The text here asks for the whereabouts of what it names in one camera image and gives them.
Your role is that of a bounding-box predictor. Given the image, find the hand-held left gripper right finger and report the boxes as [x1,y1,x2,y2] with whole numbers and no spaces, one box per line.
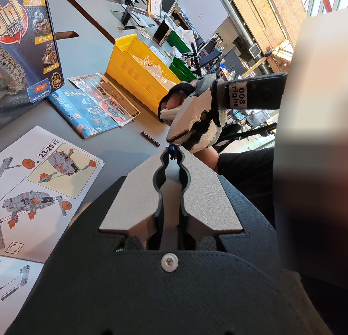
[176,146,244,251]

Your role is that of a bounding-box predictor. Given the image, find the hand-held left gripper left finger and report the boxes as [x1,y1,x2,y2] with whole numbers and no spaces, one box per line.
[98,147,167,251]

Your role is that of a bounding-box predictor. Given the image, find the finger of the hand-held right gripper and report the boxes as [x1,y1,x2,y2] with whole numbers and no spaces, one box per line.
[166,89,215,142]
[187,121,222,154]

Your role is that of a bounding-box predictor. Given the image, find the grey holed building beam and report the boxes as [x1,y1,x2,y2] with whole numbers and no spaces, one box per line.
[141,131,161,147]

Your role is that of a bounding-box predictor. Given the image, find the person's right hand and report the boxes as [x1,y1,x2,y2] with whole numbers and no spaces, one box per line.
[166,90,191,110]

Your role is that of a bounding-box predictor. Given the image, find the black office chair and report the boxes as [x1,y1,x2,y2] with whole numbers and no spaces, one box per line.
[217,122,278,153]
[190,43,223,77]

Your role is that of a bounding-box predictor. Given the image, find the green plastic bin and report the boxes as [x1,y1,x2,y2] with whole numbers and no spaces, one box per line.
[166,30,192,53]
[169,56,198,82]

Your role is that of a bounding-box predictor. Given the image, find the clear plastic part bags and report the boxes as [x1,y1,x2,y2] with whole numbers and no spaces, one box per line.
[133,45,177,87]

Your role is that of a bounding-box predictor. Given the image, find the sticker sheet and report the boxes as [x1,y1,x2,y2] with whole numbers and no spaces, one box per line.
[67,72,141,127]

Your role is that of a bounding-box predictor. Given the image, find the yellow plastic bin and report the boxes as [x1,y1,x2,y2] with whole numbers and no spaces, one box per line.
[105,34,181,115]

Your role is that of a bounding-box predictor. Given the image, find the black wooden box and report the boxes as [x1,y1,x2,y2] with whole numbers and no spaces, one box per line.
[153,18,174,46]

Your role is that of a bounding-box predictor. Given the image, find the open instruction booklet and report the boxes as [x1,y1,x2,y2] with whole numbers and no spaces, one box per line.
[0,126,104,327]

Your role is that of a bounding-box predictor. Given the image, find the white whiteboard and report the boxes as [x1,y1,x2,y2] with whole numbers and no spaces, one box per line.
[177,0,230,43]

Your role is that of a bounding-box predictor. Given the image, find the small blue booklet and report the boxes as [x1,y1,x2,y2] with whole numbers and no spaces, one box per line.
[47,88,120,139]

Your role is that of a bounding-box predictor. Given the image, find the metal stand base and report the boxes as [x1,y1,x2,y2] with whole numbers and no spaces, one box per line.
[110,4,149,31]

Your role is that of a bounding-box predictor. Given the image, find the standing sign board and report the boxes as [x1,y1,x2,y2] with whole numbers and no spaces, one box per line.
[147,0,164,21]

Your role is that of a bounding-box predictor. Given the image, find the robot kit box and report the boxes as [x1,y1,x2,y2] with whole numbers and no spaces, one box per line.
[0,0,65,127]

